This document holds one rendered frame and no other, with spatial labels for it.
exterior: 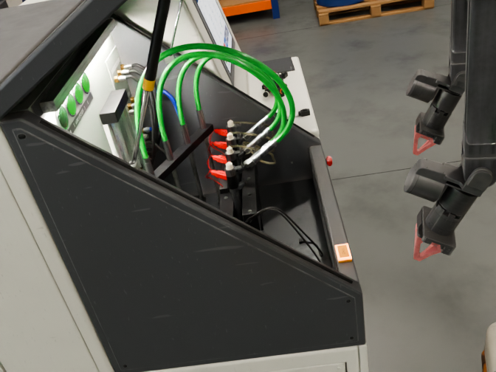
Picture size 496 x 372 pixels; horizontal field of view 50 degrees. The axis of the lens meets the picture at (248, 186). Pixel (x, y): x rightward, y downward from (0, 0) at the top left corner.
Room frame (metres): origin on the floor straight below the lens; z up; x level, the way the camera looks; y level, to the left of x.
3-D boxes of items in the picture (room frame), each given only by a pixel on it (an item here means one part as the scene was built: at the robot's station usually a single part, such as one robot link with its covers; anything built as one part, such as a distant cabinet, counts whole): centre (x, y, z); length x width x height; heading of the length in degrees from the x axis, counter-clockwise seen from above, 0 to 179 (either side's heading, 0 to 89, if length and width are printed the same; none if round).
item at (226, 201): (1.28, 0.03, 0.91); 0.34 x 0.10 x 0.15; 175
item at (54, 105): (1.18, 0.30, 1.43); 0.54 x 0.03 x 0.02; 175
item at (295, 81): (1.84, -0.17, 0.97); 0.70 x 0.22 x 0.03; 175
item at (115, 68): (1.42, 0.28, 1.20); 0.13 x 0.03 x 0.31; 175
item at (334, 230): (1.14, -0.20, 0.87); 0.62 x 0.04 x 0.16; 175
